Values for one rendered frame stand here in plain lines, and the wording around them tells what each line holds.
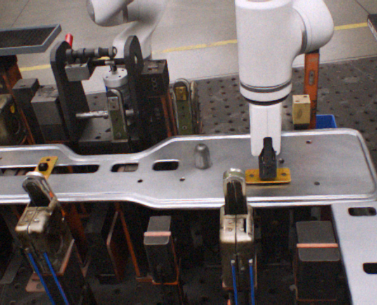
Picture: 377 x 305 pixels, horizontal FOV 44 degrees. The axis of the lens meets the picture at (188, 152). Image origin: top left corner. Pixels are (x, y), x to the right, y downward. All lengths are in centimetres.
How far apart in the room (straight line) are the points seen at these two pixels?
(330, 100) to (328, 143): 74
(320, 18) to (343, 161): 31
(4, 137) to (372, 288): 85
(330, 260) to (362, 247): 5
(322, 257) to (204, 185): 25
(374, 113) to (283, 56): 96
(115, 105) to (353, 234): 56
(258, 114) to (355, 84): 109
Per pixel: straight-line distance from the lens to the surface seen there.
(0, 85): 133
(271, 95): 74
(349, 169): 93
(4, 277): 127
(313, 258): 79
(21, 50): 121
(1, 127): 116
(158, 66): 107
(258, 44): 70
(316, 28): 75
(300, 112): 100
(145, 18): 143
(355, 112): 166
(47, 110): 114
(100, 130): 117
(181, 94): 102
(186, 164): 95
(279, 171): 90
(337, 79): 185
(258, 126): 77
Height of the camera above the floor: 158
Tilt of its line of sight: 36 degrees down
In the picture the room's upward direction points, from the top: 8 degrees counter-clockwise
